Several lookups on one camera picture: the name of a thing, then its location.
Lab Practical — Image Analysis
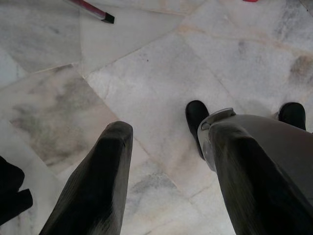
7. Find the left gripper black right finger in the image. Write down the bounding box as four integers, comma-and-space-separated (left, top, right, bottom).
209, 121, 313, 235

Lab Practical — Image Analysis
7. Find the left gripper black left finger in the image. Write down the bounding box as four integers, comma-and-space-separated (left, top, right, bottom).
40, 120, 134, 235

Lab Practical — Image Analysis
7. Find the silver left robot leg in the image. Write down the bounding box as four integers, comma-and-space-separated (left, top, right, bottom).
197, 108, 313, 209

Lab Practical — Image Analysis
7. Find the black garment with FSL print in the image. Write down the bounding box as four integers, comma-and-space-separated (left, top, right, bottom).
0, 155, 34, 221

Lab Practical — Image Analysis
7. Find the black right robot foot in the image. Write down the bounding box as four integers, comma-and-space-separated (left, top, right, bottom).
278, 102, 307, 131

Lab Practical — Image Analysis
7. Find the black robot foot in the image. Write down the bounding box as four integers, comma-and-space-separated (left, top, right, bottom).
278, 102, 307, 131
185, 100, 211, 161

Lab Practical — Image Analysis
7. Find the black left robot foot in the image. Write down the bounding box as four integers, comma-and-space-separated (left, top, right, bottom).
185, 100, 211, 161

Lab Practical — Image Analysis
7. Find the silver metal clothes rack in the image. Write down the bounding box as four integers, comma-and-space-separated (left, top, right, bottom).
63, 0, 115, 24

